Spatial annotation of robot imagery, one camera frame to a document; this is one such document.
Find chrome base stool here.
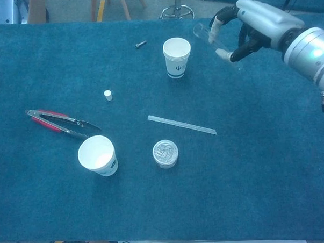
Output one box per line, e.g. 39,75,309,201
158,0,196,21

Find wooden chair legs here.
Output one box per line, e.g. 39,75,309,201
90,0,148,22

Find teal felt table mat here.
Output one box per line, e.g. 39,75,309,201
0,9,324,243

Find white paper cup trident logo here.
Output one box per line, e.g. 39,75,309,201
162,37,193,80

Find clear glass test tube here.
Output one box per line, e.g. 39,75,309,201
192,21,243,72

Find red-handled metal tongs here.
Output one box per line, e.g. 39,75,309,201
25,106,103,142

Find brown wooden board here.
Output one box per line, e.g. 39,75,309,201
26,0,50,25

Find round tin of paper clips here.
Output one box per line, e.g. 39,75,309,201
152,139,179,170

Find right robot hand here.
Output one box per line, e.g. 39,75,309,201
207,0,308,64

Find white paper cup blue logo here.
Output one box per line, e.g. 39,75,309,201
77,134,119,178

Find clear flat plastic strip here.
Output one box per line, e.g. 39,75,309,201
147,112,218,139

